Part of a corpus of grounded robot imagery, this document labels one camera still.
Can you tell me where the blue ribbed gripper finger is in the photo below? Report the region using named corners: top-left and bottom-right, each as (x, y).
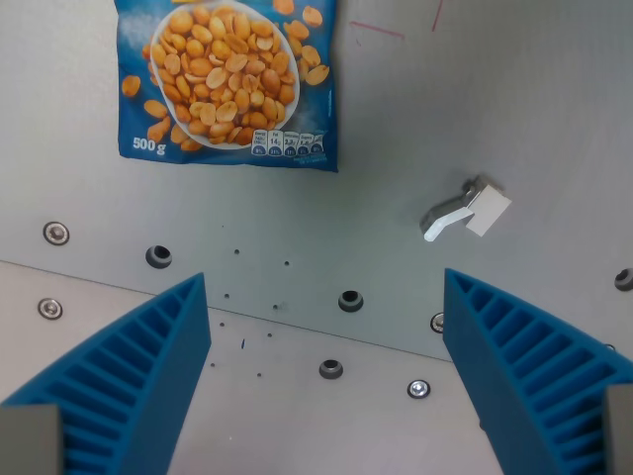
top-left (443, 267), bottom-right (633, 475)
top-left (0, 271), bottom-right (213, 475)

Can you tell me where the small white plastic part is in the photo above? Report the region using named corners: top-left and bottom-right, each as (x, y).
top-left (419, 174), bottom-right (512, 243)

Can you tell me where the blue peanut bag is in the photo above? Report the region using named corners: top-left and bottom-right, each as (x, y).
top-left (113, 0), bottom-right (340, 174)

